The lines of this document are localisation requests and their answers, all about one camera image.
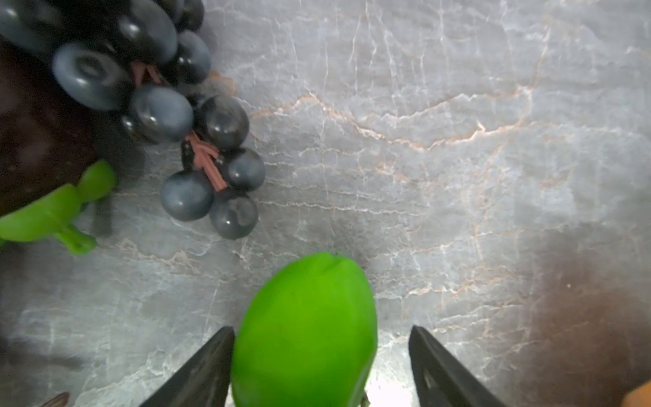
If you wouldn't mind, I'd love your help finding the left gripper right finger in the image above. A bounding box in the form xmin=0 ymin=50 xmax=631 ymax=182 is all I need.
xmin=409 ymin=326 xmax=505 ymax=407

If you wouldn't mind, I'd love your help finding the orange tangerine upper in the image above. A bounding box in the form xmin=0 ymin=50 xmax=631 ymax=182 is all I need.
xmin=620 ymin=381 xmax=651 ymax=407

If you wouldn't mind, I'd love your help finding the dark brown mangosteen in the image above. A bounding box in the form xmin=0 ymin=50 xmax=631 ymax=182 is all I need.
xmin=0 ymin=40 xmax=118 ymax=256

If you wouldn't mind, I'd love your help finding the dark grape bunch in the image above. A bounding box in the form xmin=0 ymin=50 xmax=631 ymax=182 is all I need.
xmin=1 ymin=1 xmax=265 ymax=240

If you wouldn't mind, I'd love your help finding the brown woven mat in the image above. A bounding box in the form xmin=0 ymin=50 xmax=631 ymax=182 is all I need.
xmin=40 ymin=392 xmax=71 ymax=407

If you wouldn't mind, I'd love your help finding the green lime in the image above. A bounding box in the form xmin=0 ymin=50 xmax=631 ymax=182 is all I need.
xmin=231 ymin=253 xmax=378 ymax=406

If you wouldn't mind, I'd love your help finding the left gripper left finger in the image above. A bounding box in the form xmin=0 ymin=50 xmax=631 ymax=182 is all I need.
xmin=141 ymin=327 xmax=236 ymax=407

